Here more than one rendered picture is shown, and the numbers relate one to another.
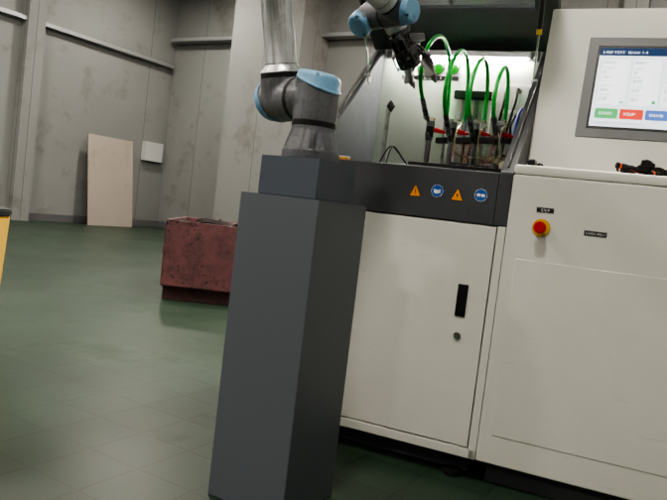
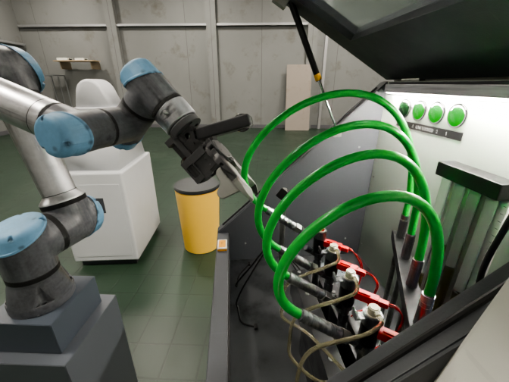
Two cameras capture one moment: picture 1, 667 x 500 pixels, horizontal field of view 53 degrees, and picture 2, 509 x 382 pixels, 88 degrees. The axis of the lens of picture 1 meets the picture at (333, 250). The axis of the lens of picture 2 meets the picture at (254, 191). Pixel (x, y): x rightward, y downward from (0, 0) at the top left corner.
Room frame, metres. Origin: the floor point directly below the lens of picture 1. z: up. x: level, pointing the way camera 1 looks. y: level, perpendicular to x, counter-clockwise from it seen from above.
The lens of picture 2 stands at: (2.01, -0.68, 1.44)
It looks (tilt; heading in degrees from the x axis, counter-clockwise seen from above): 22 degrees down; 62
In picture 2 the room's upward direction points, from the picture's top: straight up
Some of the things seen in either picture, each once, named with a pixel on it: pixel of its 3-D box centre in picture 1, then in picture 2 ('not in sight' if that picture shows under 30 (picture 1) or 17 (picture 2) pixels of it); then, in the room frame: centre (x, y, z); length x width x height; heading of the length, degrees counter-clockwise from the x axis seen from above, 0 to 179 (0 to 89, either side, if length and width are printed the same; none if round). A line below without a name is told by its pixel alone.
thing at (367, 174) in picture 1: (401, 189); (222, 320); (2.18, -0.19, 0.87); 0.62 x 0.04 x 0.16; 67
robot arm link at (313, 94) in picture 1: (315, 96); (26, 244); (1.77, 0.09, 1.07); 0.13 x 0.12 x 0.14; 44
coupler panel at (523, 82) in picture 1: (514, 116); not in sight; (2.54, -0.61, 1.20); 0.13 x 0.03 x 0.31; 67
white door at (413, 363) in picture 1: (382, 319); not in sight; (2.16, -0.18, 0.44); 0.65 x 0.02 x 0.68; 67
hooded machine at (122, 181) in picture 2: not in sight; (110, 185); (1.92, 1.81, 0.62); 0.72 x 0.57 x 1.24; 61
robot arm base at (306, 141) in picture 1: (312, 141); (37, 282); (1.76, 0.09, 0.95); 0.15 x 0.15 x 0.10
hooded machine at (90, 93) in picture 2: not in sight; (104, 120); (1.95, 5.56, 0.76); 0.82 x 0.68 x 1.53; 148
